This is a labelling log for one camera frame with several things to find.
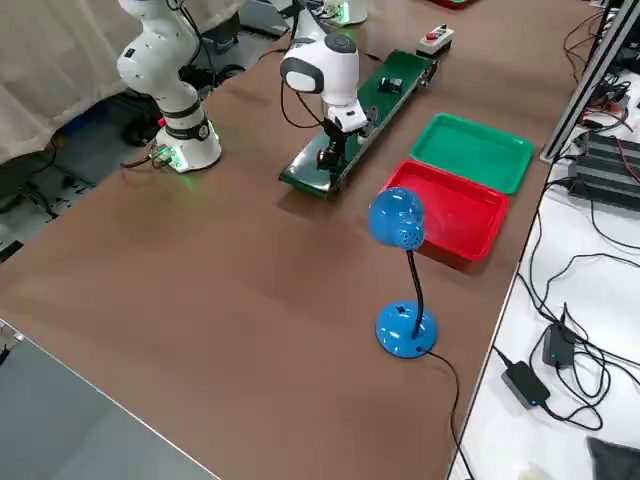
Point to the red plastic tray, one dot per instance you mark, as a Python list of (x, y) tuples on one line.
[(440, 3), (460, 220)]

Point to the black power adapter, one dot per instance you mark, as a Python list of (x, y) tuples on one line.
[(557, 345), (525, 385)]

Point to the green conveyor belt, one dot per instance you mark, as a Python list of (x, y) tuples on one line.
[(385, 105)]

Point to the grey finned power supply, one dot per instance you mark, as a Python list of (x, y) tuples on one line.
[(615, 145), (605, 185)]

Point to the white curtain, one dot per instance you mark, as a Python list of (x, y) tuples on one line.
[(60, 60)]

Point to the white button control box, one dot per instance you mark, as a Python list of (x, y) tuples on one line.
[(435, 40)]

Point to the blue desk lamp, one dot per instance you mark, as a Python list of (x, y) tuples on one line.
[(395, 215)]

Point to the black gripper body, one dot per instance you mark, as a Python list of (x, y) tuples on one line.
[(327, 125)]

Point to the aluminium frame post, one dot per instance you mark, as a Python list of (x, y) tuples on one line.
[(590, 80)]

